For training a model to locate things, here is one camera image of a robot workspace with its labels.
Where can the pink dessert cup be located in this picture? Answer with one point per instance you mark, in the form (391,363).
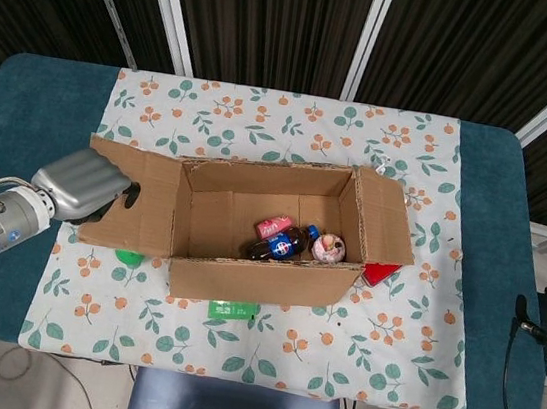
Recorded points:
(328,248)

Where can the green tea sachet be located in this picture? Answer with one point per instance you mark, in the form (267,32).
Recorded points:
(231,311)

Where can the dark cola bottle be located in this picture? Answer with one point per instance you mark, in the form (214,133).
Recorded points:
(280,246)

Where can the brown cardboard box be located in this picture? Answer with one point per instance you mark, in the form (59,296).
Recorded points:
(253,282)

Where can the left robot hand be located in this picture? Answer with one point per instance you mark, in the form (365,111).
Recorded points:
(84,184)

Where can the leaf and fruit print tablecloth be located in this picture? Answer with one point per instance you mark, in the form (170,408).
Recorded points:
(254,353)

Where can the pink small carton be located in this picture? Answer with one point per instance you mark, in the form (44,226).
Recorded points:
(273,225)

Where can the red ink pad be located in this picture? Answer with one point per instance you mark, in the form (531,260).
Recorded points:
(380,274)

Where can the green ball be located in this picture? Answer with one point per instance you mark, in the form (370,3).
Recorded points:
(128,257)

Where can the teal table cover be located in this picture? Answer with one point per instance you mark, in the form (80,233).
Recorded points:
(29,107)

